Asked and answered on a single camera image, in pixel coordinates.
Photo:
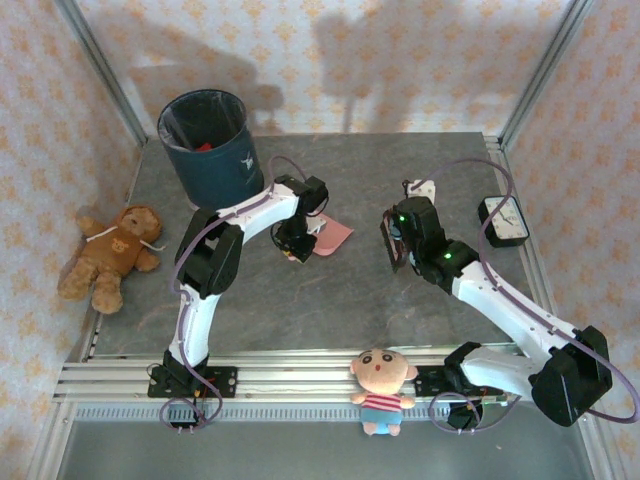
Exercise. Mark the aluminium frame post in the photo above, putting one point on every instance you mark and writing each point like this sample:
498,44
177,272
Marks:
84,30
557,50

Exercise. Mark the grey metal lower panel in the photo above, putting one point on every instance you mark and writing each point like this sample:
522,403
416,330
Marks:
300,450

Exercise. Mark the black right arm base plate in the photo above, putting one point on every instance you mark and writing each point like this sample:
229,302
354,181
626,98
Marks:
430,382

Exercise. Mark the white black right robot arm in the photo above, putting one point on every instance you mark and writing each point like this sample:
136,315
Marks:
505,310

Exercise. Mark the brown teddy bear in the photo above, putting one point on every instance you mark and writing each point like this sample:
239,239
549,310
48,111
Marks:
115,250

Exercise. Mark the cartoon boy plush doll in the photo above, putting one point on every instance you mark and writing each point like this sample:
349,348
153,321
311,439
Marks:
382,372

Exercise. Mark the black square alarm clock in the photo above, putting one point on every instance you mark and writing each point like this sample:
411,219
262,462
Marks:
505,220

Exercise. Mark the pink plastic dustpan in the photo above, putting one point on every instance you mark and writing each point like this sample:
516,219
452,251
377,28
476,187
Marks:
335,237

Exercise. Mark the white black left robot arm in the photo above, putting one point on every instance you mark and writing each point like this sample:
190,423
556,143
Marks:
260,212

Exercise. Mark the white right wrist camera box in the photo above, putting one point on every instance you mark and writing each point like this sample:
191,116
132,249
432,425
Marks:
422,190

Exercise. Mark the cartoon face hand brush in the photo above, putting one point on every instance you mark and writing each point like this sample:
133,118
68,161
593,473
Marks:
392,250

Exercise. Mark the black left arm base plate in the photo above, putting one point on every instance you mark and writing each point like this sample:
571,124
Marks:
225,380

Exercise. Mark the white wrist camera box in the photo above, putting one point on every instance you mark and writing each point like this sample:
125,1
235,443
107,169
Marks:
316,226
422,190

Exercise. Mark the aluminium mounting rail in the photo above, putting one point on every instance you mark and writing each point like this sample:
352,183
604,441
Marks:
300,380

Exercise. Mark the dark blue trash bin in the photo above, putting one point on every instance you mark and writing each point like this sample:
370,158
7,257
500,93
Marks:
220,180

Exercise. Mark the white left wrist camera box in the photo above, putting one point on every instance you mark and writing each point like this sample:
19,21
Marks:
316,226

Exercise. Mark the perforated metal strip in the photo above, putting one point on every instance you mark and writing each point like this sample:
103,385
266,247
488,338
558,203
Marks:
300,412

